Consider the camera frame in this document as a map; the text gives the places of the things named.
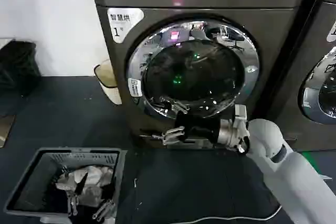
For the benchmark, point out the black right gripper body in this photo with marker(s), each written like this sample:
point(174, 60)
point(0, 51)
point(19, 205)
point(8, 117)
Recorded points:
point(199, 128)

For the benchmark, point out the black bin with bag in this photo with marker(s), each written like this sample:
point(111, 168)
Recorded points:
point(18, 66)

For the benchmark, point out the round chrome glass dryer door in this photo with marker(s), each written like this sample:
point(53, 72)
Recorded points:
point(315, 98)
point(244, 58)

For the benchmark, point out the dark navy fabric mat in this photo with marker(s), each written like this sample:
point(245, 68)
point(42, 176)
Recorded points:
point(194, 182)

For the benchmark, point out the grey plastic laundry basket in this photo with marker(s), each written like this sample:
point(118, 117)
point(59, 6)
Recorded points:
point(29, 179)

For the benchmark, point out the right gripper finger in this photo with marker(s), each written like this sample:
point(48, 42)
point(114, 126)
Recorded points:
point(181, 108)
point(176, 134)

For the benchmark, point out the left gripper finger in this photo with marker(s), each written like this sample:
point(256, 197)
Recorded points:
point(80, 184)
point(106, 208)

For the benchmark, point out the white crumpled cloth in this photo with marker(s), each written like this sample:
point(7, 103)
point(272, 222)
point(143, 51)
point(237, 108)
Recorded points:
point(90, 175)

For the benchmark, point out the grey dryer with number label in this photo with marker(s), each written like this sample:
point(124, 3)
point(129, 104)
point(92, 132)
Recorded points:
point(215, 1)

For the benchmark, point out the translucent beige plastic scoop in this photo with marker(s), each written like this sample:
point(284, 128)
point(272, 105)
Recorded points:
point(109, 77)

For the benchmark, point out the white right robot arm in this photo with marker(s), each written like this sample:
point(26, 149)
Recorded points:
point(288, 179)

